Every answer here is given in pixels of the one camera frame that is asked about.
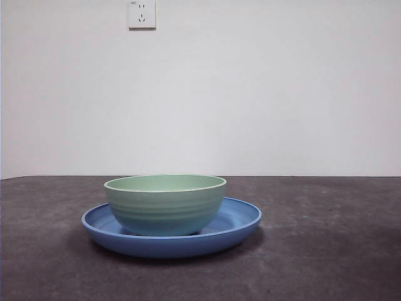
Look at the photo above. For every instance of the green ribbed bowl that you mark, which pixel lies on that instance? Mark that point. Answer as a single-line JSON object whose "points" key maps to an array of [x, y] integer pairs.
{"points": [[166, 210]]}

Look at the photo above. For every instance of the blue plate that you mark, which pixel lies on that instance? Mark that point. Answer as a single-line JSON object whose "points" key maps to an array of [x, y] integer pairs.
{"points": [[156, 247]]}

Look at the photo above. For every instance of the white wall socket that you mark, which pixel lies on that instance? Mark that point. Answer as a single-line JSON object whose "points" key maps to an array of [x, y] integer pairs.
{"points": [[142, 15]]}

